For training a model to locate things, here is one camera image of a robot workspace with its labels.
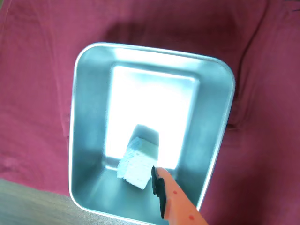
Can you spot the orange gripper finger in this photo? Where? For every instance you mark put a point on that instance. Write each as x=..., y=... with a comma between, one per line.
x=178, y=206

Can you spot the beige foam cube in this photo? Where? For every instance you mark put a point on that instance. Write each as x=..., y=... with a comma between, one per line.
x=136, y=168

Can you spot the rectangular metal tray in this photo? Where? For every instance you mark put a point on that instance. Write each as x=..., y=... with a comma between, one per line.
x=91, y=117

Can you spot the dark red cloth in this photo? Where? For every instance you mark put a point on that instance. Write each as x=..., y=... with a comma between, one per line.
x=35, y=82

